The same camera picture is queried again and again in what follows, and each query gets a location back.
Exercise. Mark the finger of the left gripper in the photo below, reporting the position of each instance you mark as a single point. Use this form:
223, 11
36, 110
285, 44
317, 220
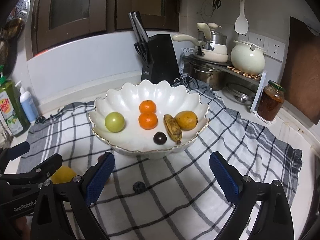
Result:
10, 154
37, 175

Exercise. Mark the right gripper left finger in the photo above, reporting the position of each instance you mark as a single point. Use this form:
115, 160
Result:
50, 219

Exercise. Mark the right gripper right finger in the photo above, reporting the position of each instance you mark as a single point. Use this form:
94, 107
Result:
274, 220

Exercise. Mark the yellow lemon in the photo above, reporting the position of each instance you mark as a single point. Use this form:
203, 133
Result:
63, 175

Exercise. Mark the blueberry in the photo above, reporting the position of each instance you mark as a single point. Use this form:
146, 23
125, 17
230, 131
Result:
139, 187

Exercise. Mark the green apple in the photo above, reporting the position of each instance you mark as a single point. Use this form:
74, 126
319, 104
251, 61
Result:
115, 122

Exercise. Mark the orange mandarin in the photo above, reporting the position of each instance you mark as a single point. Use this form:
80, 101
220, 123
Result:
148, 121
147, 106

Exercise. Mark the dark plum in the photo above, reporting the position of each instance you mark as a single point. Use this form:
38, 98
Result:
160, 138

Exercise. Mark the yellow mango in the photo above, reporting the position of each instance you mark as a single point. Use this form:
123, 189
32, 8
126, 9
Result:
187, 120

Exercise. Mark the spotted yellow banana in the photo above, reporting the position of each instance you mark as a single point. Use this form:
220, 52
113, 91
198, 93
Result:
173, 129

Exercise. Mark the black kitchen scissors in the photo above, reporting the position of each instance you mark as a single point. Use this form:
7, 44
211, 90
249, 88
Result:
143, 50

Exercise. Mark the operator hand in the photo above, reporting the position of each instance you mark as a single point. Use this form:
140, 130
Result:
23, 227

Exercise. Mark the green dish soap bottle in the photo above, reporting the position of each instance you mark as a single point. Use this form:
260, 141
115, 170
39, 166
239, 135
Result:
11, 109

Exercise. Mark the blue pump bottle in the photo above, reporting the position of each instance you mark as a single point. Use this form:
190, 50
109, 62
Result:
27, 103

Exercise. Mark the white scalloped bowl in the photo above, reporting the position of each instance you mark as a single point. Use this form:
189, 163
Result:
136, 141

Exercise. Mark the grey checked cloth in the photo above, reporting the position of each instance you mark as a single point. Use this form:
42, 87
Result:
182, 200

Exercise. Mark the perforated frying pan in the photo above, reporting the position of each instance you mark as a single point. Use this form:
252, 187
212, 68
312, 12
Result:
9, 37

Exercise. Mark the glass jar red sauce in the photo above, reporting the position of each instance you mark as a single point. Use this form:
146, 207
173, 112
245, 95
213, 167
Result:
271, 101

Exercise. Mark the brown wooden cutting board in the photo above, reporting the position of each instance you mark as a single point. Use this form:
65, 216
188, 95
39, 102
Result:
301, 73

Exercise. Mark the metal countertop rack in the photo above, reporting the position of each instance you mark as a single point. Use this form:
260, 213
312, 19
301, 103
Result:
240, 87

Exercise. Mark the round steel steamer plate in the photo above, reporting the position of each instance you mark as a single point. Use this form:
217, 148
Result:
21, 10

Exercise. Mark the steel pot under rack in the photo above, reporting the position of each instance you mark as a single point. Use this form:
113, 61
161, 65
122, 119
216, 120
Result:
213, 77

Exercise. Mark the black knife block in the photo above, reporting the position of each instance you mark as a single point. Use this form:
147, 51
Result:
164, 65

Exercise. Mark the cream ceramic pot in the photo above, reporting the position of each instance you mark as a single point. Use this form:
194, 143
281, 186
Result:
248, 57

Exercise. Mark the cream saucepan with lid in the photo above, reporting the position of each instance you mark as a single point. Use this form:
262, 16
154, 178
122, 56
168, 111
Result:
211, 45

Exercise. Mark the white rice paddle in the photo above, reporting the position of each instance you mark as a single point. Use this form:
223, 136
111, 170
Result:
241, 24

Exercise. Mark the dark wooden window frame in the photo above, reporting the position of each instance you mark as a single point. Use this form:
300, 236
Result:
56, 22

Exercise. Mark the white wall power socket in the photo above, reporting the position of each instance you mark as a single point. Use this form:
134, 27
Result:
273, 48

